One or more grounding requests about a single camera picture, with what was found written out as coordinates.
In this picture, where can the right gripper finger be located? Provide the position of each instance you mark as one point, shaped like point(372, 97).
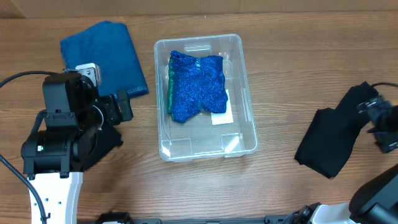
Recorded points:
point(376, 103)
point(386, 141)

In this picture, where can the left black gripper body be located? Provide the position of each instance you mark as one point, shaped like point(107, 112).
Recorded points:
point(111, 114)

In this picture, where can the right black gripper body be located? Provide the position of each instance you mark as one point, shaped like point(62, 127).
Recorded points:
point(376, 106)

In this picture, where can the black cloth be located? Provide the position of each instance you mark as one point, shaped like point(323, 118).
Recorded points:
point(106, 139)
point(329, 140)
point(355, 96)

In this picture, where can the sparkly blue green cloth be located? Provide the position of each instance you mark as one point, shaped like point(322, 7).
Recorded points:
point(195, 85)

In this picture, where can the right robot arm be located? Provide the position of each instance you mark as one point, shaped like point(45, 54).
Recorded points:
point(373, 202)

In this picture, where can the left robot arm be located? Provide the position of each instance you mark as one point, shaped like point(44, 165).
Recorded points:
point(74, 132)

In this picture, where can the blue terry towel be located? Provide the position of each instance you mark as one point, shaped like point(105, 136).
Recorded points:
point(108, 45)

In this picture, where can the clear plastic storage bin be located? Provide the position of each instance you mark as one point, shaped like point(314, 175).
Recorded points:
point(197, 138)

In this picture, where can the white label in bin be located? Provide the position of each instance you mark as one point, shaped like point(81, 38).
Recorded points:
point(223, 118)

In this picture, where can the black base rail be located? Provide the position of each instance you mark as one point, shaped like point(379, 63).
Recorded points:
point(124, 217)

